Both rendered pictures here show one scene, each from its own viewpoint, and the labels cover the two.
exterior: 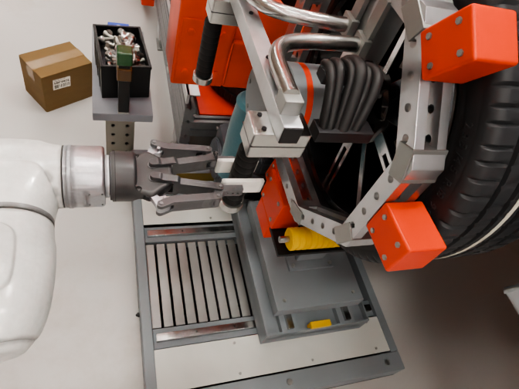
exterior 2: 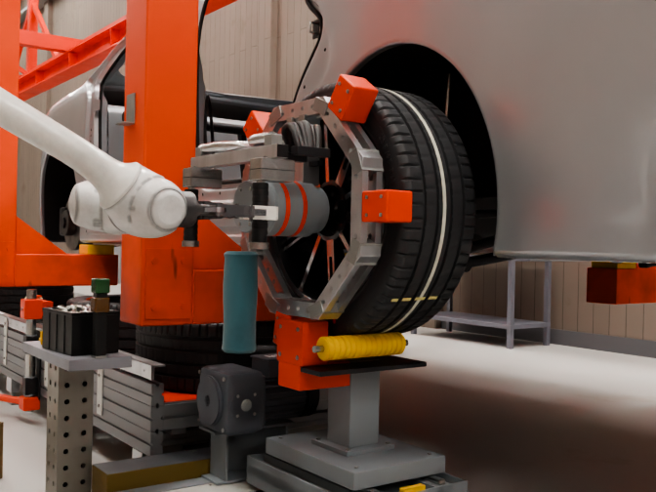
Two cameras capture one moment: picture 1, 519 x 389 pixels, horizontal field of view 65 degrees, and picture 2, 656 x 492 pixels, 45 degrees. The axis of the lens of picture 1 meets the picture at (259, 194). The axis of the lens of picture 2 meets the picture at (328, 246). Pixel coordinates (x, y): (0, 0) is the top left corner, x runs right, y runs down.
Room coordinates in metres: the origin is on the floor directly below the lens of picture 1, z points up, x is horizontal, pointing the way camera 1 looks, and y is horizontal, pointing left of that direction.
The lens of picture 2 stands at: (-1.32, -0.01, 0.77)
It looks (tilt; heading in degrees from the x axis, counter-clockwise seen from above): 0 degrees down; 357
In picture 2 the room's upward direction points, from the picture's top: 1 degrees clockwise
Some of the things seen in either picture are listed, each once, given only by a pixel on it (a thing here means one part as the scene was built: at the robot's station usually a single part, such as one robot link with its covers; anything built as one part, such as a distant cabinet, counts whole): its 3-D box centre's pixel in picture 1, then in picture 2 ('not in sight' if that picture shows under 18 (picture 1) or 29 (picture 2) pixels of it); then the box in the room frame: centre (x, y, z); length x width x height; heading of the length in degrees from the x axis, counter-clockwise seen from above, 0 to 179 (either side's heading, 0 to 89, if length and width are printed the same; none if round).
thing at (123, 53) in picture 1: (124, 55); (100, 285); (0.83, 0.47, 0.64); 0.04 x 0.04 x 0.04; 32
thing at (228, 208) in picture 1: (240, 176); (260, 214); (0.45, 0.04, 0.83); 0.04 x 0.04 x 0.16
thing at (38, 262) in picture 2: not in sight; (63, 251); (2.87, 1.11, 0.69); 0.52 x 0.17 x 0.35; 122
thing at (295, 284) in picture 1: (314, 232); (353, 410); (0.81, -0.21, 0.32); 0.40 x 0.30 x 0.28; 32
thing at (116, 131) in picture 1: (120, 116); (69, 430); (1.02, 0.59, 0.21); 0.10 x 0.10 x 0.42; 32
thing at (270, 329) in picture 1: (294, 261); (351, 480); (0.81, -0.21, 0.13); 0.50 x 0.36 x 0.10; 32
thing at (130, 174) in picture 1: (140, 176); (194, 209); (0.36, 0.17, 0.83); 0.09 x 0.08 x 0.07; 123
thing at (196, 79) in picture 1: (208, 49); (190, 216); (0.74, 0.22, 0.83); 0.04 x 0.04 x 0.16
